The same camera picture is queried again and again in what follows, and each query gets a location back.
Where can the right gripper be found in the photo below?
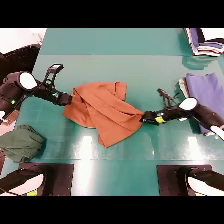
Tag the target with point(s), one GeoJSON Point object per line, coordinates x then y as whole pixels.
{"type": "Point", "coordinates": [152, 117]}

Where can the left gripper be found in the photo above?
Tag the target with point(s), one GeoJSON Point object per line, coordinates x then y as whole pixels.
{"type": "Point", "coordinates": [63, 98]}

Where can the orange shirt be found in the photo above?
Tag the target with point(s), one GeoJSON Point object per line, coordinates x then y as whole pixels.
{"type": "Point", "coordinates": [105, 110]}

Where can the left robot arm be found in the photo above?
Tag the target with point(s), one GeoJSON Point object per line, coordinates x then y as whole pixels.
{"type": "Point", "coordinates": [15, 90]}

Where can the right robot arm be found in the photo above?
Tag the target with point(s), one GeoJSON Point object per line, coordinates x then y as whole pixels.
{"type": "Point", "coordinates": [203, 115]}

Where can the purple garment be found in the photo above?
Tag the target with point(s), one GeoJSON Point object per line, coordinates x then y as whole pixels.
{"type": "Point", "coordinates": [206, 96]}

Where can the green garment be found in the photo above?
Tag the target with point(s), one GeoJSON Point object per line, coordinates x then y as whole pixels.
{"type": "Point", "coordinates": [20, 143]}

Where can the stack of folded clothes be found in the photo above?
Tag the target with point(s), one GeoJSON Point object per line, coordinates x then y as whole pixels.
{"type": "Point", "coordinates": [206, 41]}

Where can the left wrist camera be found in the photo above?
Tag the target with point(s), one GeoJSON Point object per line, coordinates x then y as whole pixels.
{"type": "Point", "coordinates": [52, 76]}

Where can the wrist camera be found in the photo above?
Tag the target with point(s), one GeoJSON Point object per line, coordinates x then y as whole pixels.
{"type": "Point", "coordinates": [167, 97]}
{"type": "Point", "coordinates": [52, 76]}

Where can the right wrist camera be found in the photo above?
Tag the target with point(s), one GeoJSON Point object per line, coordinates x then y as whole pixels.
{"type": "Point", "coordinates": [167, 97]}

